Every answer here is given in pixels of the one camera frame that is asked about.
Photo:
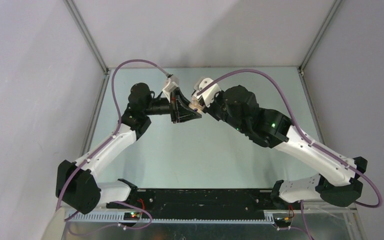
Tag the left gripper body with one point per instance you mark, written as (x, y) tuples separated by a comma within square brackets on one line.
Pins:
[(175, 109)]

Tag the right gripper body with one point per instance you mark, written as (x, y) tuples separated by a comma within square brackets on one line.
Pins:
[(217, 109)]

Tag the white earbud charging case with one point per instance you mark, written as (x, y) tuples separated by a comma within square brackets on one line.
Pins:
[(196, 107)]

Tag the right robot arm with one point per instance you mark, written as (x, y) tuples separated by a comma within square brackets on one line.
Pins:
[(334, 183)]

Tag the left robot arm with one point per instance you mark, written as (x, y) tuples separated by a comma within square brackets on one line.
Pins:
[(77, 181)]

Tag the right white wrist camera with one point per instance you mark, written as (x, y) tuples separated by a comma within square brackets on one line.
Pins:
[(204, 86)]

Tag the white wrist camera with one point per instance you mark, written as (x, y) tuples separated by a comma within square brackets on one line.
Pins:
[(170, 84), (204, 86)]

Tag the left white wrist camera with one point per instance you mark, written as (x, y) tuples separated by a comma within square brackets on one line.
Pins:
[(170, 84)]

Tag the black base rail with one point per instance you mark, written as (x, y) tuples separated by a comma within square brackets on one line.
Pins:
[(208, 204)]

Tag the aluminium frame rail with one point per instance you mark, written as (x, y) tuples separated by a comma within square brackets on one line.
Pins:
[(127, 213)]

